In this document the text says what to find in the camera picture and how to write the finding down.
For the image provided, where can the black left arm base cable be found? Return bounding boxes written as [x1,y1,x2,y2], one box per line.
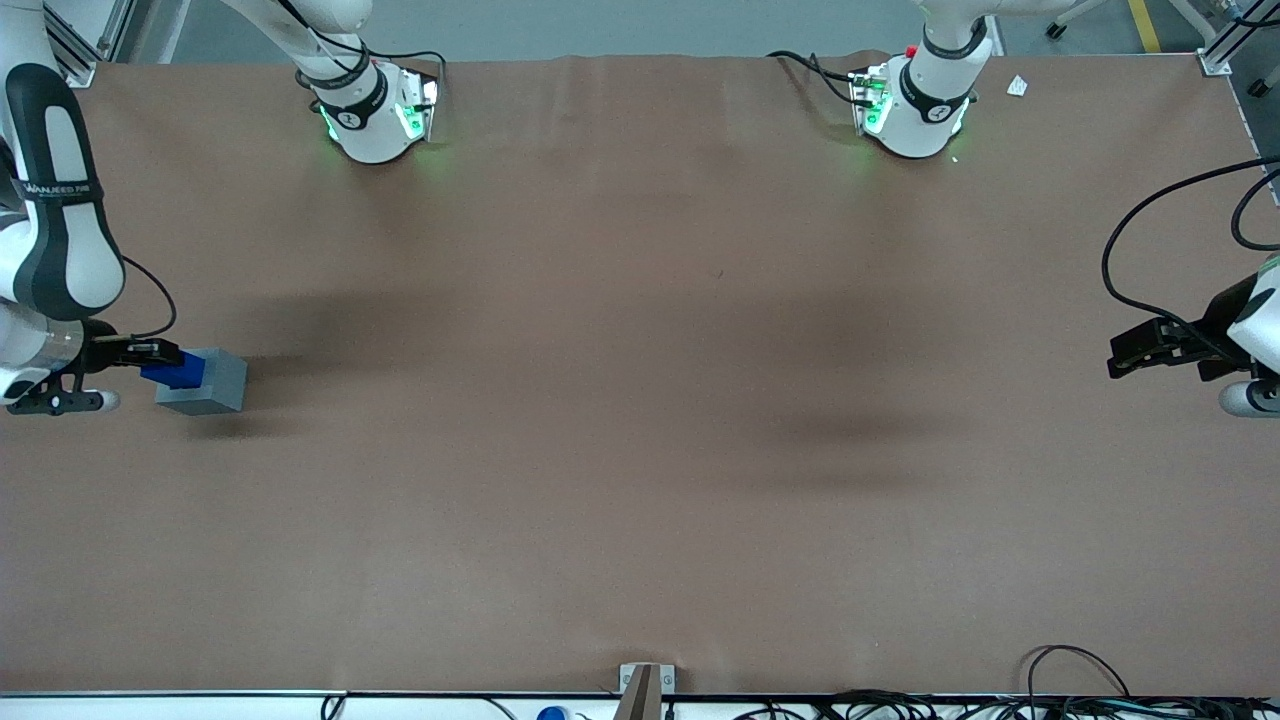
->
[767,50,863,107]

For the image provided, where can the white chair leg with caster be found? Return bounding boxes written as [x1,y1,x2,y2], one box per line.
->
[1044,0,1111,41]

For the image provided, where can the black right arm base cable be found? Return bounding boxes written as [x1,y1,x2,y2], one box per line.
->
[275,0,448,106]

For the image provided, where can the blue plastic part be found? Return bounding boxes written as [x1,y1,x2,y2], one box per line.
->
[140,352,206,391]

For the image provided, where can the short black looped cable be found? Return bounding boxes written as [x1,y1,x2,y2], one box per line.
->
[1231,165,1280,252]

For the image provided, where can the white table edge rail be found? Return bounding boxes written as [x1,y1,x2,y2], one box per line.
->
[0,692,1280,720]

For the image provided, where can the brown table mat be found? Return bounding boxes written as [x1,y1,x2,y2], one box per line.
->
[0,50,1280,698]

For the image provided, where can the black arm base cable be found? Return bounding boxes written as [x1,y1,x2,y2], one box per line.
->
[275,0,448,106]
[767,50,863,107]

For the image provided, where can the black arched cable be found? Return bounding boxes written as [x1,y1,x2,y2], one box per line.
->
[1027,645,1131,701]

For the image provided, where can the aluminium frame profile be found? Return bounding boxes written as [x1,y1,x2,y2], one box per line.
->
[42,0,132,89]
[1195,0,1280,79]

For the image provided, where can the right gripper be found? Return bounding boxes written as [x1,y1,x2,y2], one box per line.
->
[0,320,185,403]

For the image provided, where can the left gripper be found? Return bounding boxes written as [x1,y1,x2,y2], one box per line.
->
[1107,270,1266,384]

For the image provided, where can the black cable bundle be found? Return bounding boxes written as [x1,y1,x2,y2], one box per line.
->
[735,688,1280,720]

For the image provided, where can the long black left wrist cable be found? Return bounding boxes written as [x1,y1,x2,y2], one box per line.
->
[1102,155,1280,346]

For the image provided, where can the gray metal mounting bracket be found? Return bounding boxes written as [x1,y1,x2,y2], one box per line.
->
[619,663,676,696]

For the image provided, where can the gray square base block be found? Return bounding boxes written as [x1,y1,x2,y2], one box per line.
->
[155,347,248,416]

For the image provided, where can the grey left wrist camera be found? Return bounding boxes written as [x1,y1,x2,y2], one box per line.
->
[1218,378,1280,418]

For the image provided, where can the brown camera post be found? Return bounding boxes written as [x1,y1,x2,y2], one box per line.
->
[612,665,663,720]

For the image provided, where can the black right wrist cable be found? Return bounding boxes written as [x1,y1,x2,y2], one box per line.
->
[100,255,178,343]

